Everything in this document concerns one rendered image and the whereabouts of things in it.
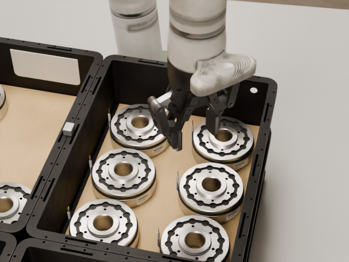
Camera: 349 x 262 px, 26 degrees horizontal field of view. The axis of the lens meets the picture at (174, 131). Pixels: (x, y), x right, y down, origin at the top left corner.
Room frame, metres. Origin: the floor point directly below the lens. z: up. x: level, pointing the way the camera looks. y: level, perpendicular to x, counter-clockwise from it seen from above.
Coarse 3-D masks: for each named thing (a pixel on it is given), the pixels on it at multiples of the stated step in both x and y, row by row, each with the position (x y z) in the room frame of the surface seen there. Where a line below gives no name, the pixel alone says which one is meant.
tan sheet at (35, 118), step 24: (24, 96) 1.01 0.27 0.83; (48, 96) 1.01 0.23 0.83; (72, 96) 1.01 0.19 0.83; (24, 120) 0.95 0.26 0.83; (48, 120) 0.95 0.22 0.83; (0, 144) 0.89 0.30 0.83; (24, 144) 0.89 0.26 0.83; (48, 144) 0.89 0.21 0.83; (0, 168) 0.83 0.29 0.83; (24, 168) 0.83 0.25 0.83
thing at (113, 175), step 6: (114, 162) 0.81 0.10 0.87; (120, 162) 0.82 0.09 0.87; (126, 162) 0.82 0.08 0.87; (132, 162) 0.81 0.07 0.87; (114, 168) 0.80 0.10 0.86; (132, 168) 0.80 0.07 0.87; (138, 168) 0.80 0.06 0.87; (114, 174) 0.79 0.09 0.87; (132, 174) 0.79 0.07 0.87; (114, 180) 0.78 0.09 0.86; (120, 180) 0.78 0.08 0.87; (126, 180) 0.78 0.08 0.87
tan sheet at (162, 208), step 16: (256, 128) 0.93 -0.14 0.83; (96, 160) 0.85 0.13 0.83; (160, 160) 0.85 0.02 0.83; (176, 160) 0.85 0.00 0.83; (192, 160) 0.85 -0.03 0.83; (160, 176) 0.82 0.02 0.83; (240, 176) 0.82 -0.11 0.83; (160, 192) 0.78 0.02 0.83; (176, 192) 0.78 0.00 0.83; (144, 208) 0.75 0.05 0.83; (160, 208) 0.75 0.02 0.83; (176, 208) 0.75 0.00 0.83; (144, 224) 0.72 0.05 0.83; (160, 224) 0.72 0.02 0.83; (224, 224) 0.72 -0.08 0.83; (144, 240) 0.69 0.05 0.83
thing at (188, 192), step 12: (192, 168) 0.81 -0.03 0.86; (204, 168) 0.81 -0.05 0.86; (216, 168) 0.81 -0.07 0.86; (228, 168) 0.81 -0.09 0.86; (180, 180) 0.78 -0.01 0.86; (192, 180) 0.78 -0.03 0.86; (228, 180) 0.78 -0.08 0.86; (240, 180) 0.78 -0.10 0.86; (180, 192) 0.76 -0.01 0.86; (192, 192) 0.76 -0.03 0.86; (228, 192) 0.76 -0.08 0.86; (240, 192) 0.76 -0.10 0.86; (192, 204) 0.73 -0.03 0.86; (204, 204) 0.73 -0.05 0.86; (216, 204) 0.73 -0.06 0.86; (228, 204) 0.73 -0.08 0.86
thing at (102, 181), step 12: (108, 156) 0.83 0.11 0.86; (120, 156) 0.83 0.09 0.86; (132, 156) 0.83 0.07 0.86; (144, 156) 0.83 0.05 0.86; (96, 168) 0.81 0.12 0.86; (108, 168) 0.81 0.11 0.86; (144, 168) 0.81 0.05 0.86; (96, 180) 0.78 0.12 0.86; (108, 180) 0.78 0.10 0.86; (132, 180) 0.78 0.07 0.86; (144, 180) 0.78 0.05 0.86; (108, 192) 0.76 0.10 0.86; (120, 192) 0.76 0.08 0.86; (132, 192) 0.76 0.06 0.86
